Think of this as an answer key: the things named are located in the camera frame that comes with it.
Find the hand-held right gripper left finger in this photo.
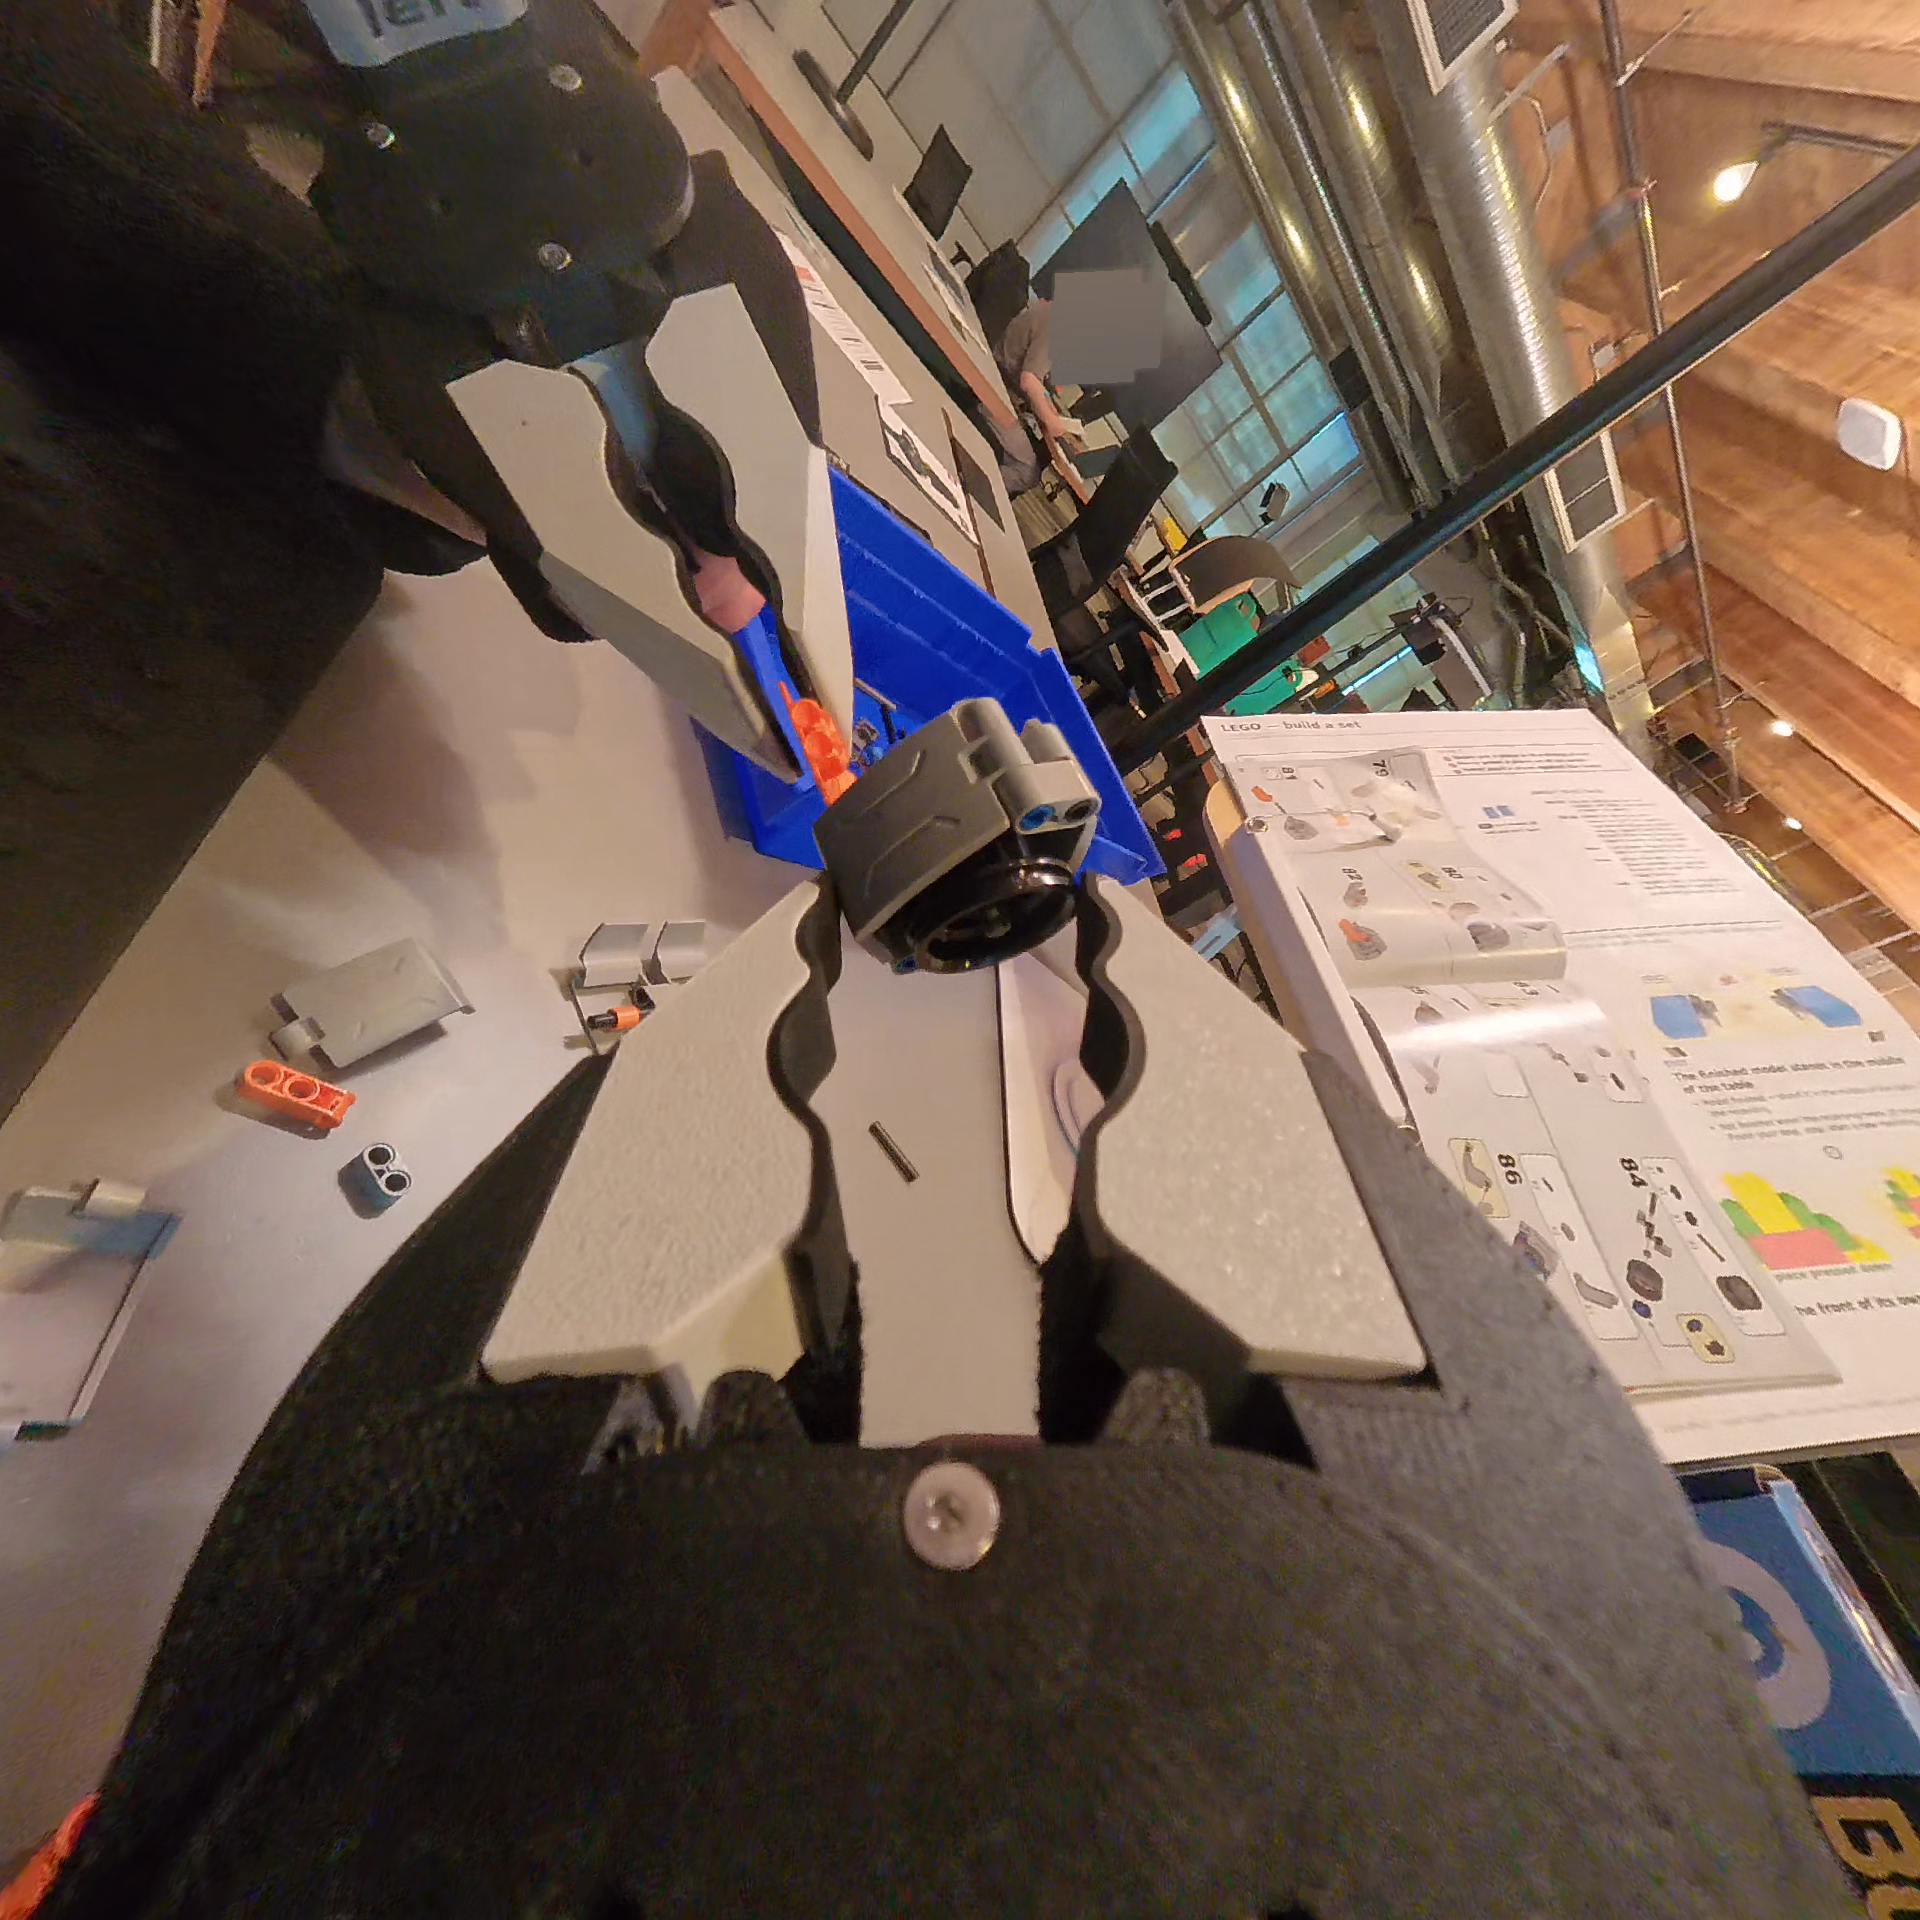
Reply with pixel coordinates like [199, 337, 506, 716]
[480, 883, 868, 1444]

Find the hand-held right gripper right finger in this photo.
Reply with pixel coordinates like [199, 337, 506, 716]
[1039, 873, 1430, 1384]

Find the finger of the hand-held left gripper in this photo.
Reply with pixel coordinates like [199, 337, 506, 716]
[642, 282, 860, 749]
[443, 357, 800, 782]

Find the grey motor assembly orange panel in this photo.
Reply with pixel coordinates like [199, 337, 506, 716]
[781, 683, 1108, 980]

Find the white printed paper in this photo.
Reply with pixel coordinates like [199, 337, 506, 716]
[877, 393, 984, 545]
[802, 238, 916, 409]

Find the white rounded base board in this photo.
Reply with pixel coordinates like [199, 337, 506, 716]
[994, 959, 1143, 1265]

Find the blue storage bin with tag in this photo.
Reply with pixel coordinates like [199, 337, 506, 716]
[686, 457, 1171, 883]

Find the orange three-hole beam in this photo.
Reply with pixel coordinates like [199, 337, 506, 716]
[234, 1055, 359, 1140]

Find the grey ribbed hinged panel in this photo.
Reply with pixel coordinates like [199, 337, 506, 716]
[269, 938, 477, 1071]

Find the black monitor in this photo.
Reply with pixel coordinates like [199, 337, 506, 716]
[1051, 178, 1224, 396]

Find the dark perforated panel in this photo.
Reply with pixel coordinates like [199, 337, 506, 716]
[0, 346, 385, 1119]

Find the printed instruction sheet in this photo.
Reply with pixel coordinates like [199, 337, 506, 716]
[1199, 713, 1920, 1470]

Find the light grey flat clip panel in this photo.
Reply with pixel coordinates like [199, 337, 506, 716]
[0, 1177, 181, 1444]

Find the blue toy kit box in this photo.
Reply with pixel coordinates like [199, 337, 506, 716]
[1677, 1462, 1920, 1920]

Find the black metal pole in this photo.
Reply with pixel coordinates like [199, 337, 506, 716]
[1156, 148, 1920, 729]

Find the silver ventilation duct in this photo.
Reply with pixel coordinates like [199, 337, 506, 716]
[1163, 0, 1629, 668]

